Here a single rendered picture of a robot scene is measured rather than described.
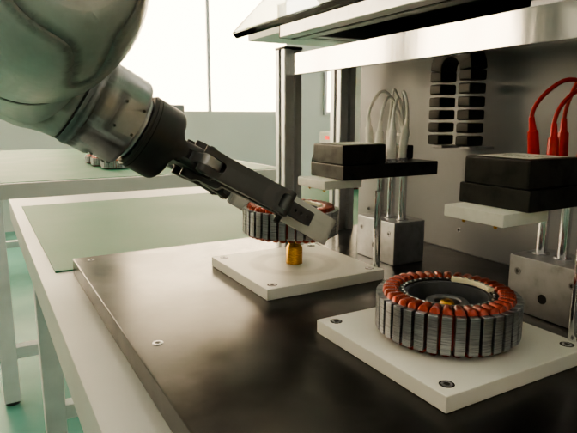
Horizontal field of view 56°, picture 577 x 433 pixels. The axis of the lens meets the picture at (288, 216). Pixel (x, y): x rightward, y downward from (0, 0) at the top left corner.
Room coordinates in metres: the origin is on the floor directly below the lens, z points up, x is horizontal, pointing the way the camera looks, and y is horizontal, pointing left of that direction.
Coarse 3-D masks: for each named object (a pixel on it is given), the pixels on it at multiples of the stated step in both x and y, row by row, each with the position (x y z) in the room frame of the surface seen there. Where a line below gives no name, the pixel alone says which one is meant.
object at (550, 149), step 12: (576, 84) 0.50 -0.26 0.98; (540, 96) 0.49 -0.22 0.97; (564, 108) 0.50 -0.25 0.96; (552, 120) 0.48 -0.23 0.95; (564, 120) 0.50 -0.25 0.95; (528, 132) 0.49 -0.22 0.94; (552, 132) 0.48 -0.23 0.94; (564, 132) 0.50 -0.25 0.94; (528, 144) 0.49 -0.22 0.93; (552, 144) 0.48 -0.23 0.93; (564, 144) 0.50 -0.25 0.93; (576, 156) 0.46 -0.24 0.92
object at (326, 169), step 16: (320, 144) 0.66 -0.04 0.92; (336, 144) 0.63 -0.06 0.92; (352, 144) 0.63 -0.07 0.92; (368, 144) 0.64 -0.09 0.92; (384, 144) 0.65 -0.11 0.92; (320, 160) 0.66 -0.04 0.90; (336, 160) 0.63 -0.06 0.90; (352, 160) 0.62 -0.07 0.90; (368, 160) 0.63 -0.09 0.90; (384, 160) 0.65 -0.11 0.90; (416, 160) 0.69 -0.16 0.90; (304, 176) 0.66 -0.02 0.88; (320, 176) 0.66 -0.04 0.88; (336, 176) 0.63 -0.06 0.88; (352, 176) 0.62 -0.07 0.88; (368, 176) 0.63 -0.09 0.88; (384, 176) 0.64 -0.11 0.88; (400, 176) 0.66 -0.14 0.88; (400, 192) 0.67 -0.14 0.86; (400, 208) 0.67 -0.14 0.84
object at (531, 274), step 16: (512, 256) 0.50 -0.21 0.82; (528, 256) 0.49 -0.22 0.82; (544, 256) 0.49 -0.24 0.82; (512, 272) 0.50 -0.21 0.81; (528, 272) 0.48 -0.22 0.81; (544, 272) 0.47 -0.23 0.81; (560, 272) 0.46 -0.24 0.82; (512, 288) 0.50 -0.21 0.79; (528, 288) 0.48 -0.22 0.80; (544, 288) 0.47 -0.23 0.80; (560, 288) 0.46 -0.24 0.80; (528, 304) 0.48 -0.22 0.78; (544, 304) 0.47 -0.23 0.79; (560, 304) 0.46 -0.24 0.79; (560, 320) 0.45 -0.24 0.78
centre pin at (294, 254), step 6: (288, 246) 0.62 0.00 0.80; (294, 246) 0.61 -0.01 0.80; (300, 246) 0.62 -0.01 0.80; (288, 252) 0.61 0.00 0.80; (294, 252) 0.61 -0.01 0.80; (300, 252) 0.62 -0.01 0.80; (288, 258) 0.61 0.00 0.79; (294, 258) 0.61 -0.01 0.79; (300, 258) 0.62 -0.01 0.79; (288, 264) 0.61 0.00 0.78; (294, 264) 0.61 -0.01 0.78; (300, 264) 0.62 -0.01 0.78
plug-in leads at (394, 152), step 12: (396, 96) 0.72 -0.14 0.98; (384, 108) 0.69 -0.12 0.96; (396, 108) 0.71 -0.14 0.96; (408, 108) 0.68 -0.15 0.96; (408, 120) 0.68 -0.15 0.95; (372, 132) 0.71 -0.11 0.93; (396, 132) 0.67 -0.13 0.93; (408, 132) 0.68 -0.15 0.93; (396, 144) 0.73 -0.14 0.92; (408, 144) 0.73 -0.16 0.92; (396, 156) 0.72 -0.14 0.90; (408, 156) 0.72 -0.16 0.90
